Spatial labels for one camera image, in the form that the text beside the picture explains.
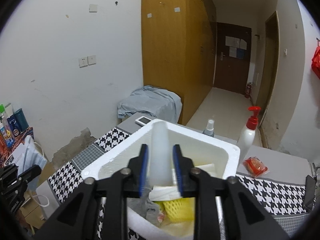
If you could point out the red hanging bags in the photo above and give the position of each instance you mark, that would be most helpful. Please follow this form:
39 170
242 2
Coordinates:
315 62

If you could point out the grey sock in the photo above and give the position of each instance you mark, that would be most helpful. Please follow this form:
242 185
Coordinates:
145 208

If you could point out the wooden wardrobe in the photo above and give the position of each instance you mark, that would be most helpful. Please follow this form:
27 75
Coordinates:
179 49

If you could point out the black smartphone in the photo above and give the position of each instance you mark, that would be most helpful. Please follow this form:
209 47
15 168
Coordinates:
309 194

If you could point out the dark brown entrance door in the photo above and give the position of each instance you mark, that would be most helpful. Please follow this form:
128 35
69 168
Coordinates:
232 57

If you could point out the red fire extinguisher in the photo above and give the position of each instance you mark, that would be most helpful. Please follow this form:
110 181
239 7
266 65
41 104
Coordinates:
248 90

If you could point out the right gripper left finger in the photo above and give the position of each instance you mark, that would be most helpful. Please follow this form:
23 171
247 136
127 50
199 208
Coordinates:
77 217

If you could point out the green tissue pack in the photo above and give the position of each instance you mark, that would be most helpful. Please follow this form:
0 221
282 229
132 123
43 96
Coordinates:
162 219

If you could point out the wall socket pair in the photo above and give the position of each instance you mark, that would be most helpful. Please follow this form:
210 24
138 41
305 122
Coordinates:
87 61

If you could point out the houndstooth table runner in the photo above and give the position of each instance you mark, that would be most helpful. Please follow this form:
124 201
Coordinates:
280 197

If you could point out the white pump lotion bottle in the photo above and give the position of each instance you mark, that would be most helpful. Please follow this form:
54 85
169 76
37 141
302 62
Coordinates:
247 134

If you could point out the blue spray bottle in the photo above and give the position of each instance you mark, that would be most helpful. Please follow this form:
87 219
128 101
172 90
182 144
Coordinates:
209 130

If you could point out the red snack packet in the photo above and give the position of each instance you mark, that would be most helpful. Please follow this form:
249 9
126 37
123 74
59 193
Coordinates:
255 167

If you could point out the white wall switch plate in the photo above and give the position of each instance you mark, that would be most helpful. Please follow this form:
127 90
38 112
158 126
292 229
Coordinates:
93 8

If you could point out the light blue cloth pile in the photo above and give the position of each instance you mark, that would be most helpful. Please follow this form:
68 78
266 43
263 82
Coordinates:
153 101

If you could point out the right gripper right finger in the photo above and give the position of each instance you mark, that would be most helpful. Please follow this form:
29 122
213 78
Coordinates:
223 206

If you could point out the white styrofoam box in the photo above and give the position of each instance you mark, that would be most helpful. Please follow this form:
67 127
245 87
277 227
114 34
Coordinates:
200 148

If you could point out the white small device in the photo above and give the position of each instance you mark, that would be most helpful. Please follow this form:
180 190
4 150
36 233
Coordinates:
142 121

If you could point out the yellow foam net sleeve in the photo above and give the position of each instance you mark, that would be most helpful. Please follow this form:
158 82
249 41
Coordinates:
179 210

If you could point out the white foam tube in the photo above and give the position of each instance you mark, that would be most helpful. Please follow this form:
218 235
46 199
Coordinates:
160 173

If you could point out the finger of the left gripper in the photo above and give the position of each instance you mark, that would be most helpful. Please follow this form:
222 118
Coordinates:
28 176

